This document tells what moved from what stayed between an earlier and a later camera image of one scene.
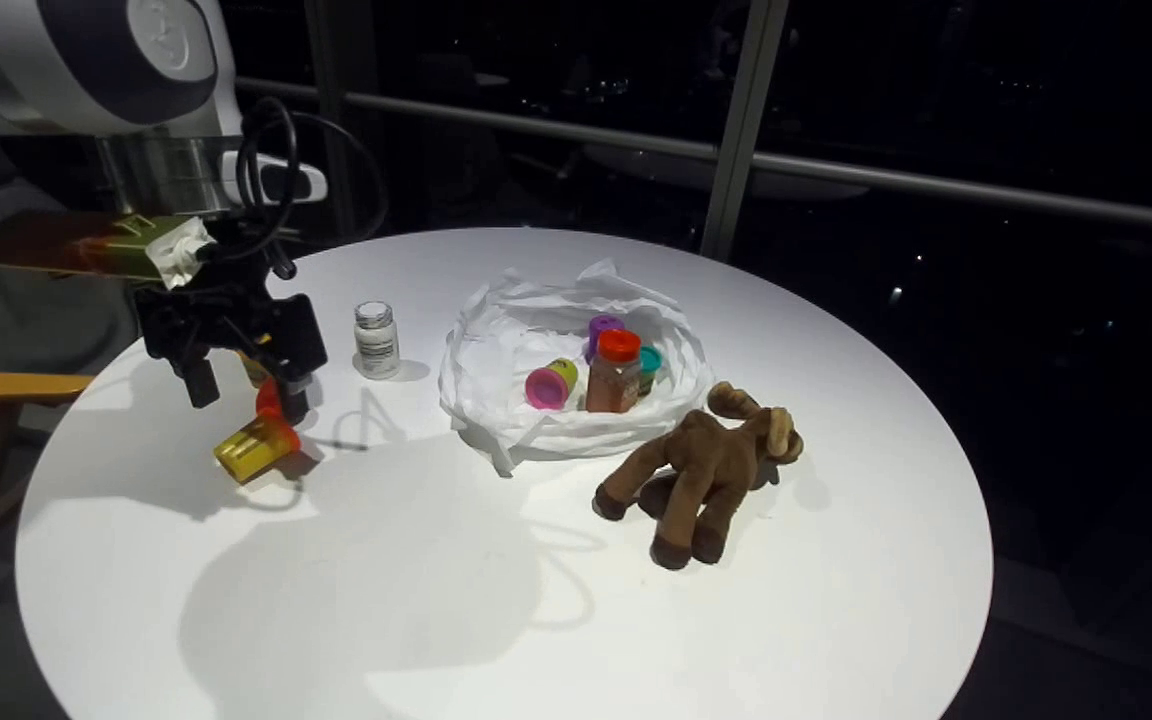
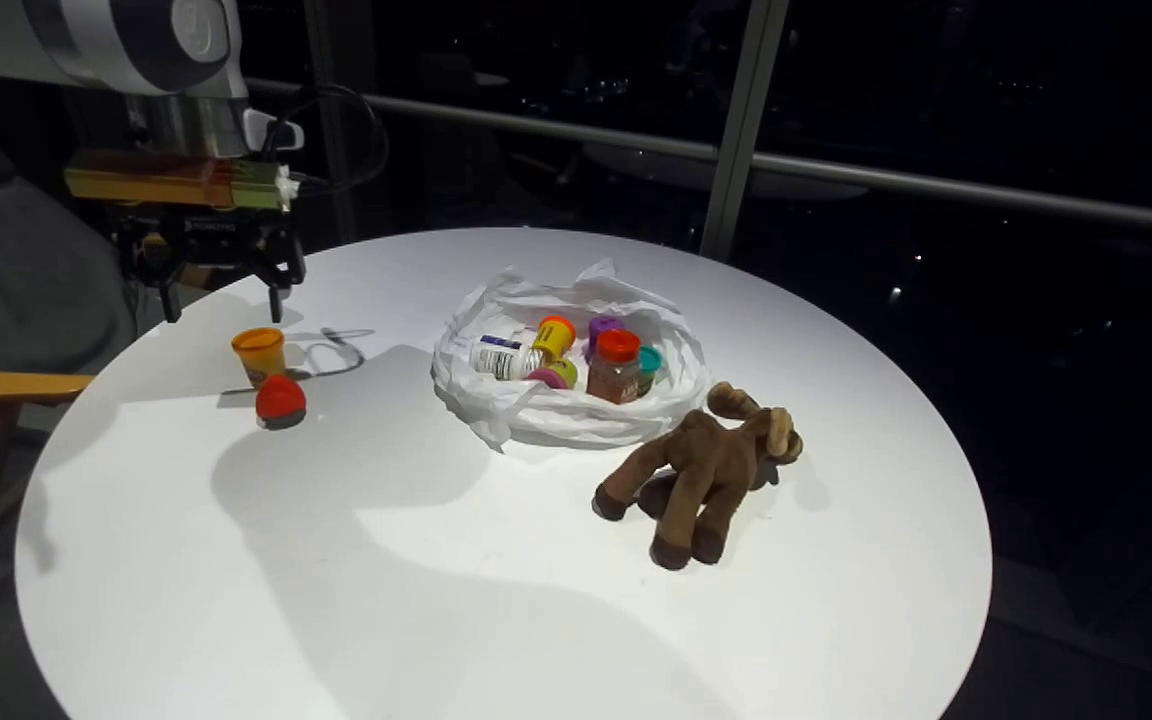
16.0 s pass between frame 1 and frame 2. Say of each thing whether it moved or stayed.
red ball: stayed
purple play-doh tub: stayed
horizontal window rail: stayed
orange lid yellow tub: moved
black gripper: moved
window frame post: stayed
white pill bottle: moved
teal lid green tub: stayed
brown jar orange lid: stayed
